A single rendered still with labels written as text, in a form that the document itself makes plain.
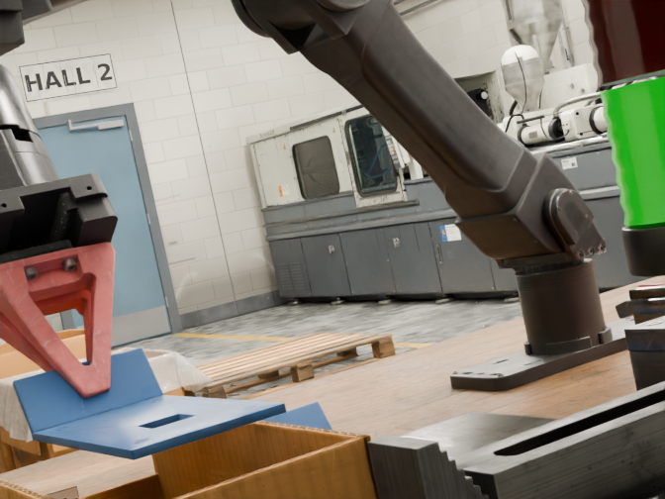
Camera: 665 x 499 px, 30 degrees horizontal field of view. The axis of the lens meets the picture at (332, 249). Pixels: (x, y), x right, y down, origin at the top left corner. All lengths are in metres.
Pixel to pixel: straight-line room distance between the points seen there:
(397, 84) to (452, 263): 8.42
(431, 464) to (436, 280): 9.15
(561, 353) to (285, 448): 0.43
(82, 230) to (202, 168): 11.42
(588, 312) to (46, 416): 0.49
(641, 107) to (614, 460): 0.17
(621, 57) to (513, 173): 0.64
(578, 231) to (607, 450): 0.54
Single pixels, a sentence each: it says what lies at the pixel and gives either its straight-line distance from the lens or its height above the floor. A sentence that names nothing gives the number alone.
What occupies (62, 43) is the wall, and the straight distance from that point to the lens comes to 11.84.
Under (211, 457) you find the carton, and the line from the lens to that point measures 0.67.
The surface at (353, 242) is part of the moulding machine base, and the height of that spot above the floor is 0.55.
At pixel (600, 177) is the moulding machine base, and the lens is 7.76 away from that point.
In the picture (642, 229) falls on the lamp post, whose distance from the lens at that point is 0.31.
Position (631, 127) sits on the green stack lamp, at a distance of 0.31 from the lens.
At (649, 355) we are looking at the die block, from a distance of 0.57.
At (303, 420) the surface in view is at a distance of 0.74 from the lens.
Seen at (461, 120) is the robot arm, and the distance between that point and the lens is 0.92.
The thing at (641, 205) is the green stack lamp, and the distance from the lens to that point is 0.31.
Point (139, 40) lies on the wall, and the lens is 12.06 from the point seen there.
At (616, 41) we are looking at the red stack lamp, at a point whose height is 1.09.
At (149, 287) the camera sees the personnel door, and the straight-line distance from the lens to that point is 11.79.
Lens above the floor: 1.08
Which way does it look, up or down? 3 degrees down
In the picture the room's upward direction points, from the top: 12 degrees counter-clockwise
